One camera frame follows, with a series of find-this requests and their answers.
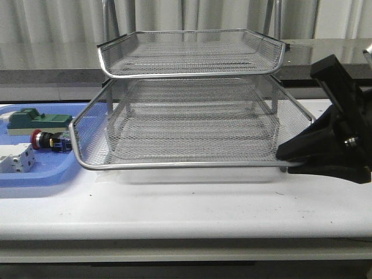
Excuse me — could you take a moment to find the blue plastic tray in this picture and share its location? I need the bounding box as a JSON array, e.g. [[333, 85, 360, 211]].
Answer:
[[0, 103, 109, 188]]

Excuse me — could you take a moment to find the grey metal rack frame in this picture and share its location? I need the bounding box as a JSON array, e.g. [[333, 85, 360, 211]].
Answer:
[[102, 1, 282, 170]]

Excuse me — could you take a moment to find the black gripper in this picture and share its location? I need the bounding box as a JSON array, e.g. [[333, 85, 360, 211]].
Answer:
[[276, 55, 371, 184]]

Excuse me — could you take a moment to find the red emergency stop button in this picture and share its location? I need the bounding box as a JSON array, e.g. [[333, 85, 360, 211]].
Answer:
[[30, 129, 72, 153]]

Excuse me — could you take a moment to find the silver mesh tray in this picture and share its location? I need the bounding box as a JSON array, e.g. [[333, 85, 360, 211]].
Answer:
[[69, 75, 314, 170], [97, 29, 287, 79]]

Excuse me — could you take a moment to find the green electrical switch block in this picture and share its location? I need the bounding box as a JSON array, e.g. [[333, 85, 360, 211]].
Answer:
[[7, 108, 73, 135]]

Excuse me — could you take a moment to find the white circuit breaker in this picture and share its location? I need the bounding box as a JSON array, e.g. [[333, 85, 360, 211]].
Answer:
[[1, 143, 36, 173]]

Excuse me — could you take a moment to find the silver mesh top tray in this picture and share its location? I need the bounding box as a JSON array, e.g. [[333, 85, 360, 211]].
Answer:
[[97, 29, 287, 79]]

